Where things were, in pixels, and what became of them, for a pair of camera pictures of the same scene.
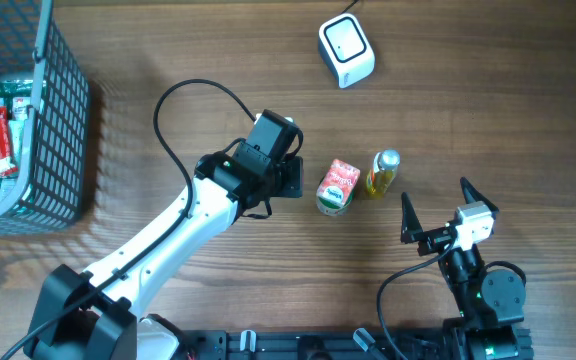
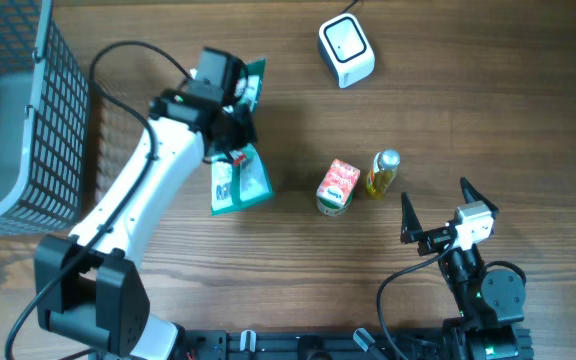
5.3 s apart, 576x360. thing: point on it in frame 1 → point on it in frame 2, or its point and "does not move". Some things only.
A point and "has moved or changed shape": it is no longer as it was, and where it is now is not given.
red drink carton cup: x=336 y=187 does not move
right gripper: x=433 y=239 does not move
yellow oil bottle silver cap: x=385 y=167 does not move
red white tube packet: x=0 y=121 has moved or changed shape
